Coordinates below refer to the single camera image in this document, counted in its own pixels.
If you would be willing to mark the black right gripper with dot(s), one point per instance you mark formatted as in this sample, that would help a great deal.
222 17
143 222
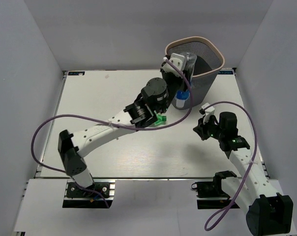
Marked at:
201 128

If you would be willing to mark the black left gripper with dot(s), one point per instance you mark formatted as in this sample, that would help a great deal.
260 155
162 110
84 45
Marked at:
182 86

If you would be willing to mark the clear bottle blue label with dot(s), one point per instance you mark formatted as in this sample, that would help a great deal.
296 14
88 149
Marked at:
183 95

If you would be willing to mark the green bottle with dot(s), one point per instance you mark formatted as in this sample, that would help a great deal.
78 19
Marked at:
161 120

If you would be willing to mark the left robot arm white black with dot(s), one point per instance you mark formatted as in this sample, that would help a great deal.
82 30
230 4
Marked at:
155 98

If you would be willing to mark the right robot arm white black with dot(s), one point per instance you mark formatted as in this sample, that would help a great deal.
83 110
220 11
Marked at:
267 211

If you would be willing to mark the grey mesh waste bin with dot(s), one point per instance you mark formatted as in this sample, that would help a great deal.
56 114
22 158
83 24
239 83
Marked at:
208 63

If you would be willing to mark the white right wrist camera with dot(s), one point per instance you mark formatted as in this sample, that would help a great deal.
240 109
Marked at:
206 111

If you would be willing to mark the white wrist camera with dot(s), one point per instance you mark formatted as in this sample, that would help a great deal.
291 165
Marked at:
206 111
178 60

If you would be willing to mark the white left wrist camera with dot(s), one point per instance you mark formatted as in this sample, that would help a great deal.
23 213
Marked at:
178 60

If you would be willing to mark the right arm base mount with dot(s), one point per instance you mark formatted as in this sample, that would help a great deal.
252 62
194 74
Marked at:
208 197

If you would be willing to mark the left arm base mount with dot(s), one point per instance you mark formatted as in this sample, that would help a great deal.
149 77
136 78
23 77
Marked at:
75 197

